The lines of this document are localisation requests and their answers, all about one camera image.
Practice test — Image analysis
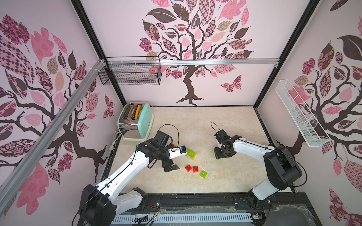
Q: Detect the long green lego brick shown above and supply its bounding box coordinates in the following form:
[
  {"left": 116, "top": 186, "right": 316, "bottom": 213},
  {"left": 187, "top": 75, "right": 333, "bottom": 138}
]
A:
[{"left": 186, "top": 148, "right": 196, "bottom": 157}]

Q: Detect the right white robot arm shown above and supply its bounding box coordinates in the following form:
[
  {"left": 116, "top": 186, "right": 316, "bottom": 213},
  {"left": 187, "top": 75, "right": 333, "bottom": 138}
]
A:
[{"left": 214, "top": 130, "right": 303, "bottom": 206}]

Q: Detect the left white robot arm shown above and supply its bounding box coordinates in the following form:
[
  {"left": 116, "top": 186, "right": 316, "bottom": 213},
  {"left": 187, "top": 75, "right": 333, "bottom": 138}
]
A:
[{"left": 77, "top": 131, "right": 187, "bottom": 226}]

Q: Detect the red lego brick left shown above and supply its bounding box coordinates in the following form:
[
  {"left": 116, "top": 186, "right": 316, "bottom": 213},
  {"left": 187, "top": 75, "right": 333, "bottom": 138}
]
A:
[{"left": 185, "top": 165, "right": 192, "bottom": 172}]

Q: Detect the red lego brick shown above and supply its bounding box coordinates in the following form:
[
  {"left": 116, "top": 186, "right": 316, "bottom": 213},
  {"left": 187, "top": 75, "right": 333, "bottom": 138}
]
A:
[
  {"left": 193, "top": 166, "right": 199, "bottom": 173},
  {"left": 185, "top": 165, "right": 192, "bottom": 172}
]

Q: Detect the red lego brick right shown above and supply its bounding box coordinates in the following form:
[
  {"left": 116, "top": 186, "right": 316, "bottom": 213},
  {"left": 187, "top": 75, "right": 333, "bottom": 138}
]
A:
[{"left": 193, "top": 166, "right": 199, "bottom": 173}]

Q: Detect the green square lego brick middle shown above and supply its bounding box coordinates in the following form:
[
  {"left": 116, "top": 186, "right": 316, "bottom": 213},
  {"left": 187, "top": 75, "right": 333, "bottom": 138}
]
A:
[{"left": 200, "top": 171, "right": 207, "bottom": 179}]

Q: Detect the mint green toaster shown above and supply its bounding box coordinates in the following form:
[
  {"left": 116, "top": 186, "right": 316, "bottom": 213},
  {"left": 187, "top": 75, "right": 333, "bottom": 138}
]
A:
[{"left": 117, "top": 102, "right": 154, "bottom": 142}]

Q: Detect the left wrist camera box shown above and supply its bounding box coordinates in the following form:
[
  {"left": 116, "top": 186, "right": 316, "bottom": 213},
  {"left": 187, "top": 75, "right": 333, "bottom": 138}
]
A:
[{"left": 168, "top": 146, "right": 187, "bottom": 159}]

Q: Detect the white slotted cable duct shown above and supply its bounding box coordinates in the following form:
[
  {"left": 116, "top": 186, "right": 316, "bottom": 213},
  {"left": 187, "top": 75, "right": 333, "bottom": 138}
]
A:
[{"left": 111, "top": 213, "right": 253, "bottom": 226}]

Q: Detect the black wire basket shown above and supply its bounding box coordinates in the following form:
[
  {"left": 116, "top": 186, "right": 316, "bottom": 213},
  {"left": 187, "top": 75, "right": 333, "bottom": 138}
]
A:
[{"left": 98, "top": 56, "right": 162, "bottom": 86}]

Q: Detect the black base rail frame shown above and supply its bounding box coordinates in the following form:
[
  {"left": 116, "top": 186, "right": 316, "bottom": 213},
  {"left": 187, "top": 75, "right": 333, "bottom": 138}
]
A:
[{"left": 77, "top": 192, "right": 323, "bottom": 226}]

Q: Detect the white wire shelf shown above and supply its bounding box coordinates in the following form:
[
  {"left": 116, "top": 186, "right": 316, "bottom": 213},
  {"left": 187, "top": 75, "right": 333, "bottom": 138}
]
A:
[{"left": 275, "top": 80, "right": 332, "bottom": 147}]

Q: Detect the aluminium rail back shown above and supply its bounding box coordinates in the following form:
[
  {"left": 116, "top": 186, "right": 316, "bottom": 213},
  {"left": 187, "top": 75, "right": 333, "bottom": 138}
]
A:
[{"left": 107, "top": 57, "right": 280, "bottom": 66}]

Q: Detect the aluminium rail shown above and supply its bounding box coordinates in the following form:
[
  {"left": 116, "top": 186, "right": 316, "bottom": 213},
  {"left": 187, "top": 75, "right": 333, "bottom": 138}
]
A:
[
  {"left": 1, "top": 59, "right": 106, "bottom": 215},
  {"left": 107, "top": 57, "right": 280, "bottom": 66}
]

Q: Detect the aluminium rail left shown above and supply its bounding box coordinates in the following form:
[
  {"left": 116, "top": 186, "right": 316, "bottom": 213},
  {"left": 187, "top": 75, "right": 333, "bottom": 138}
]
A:
[{"left": 1, "top": 59, "right": 106, "bottom": 215}]

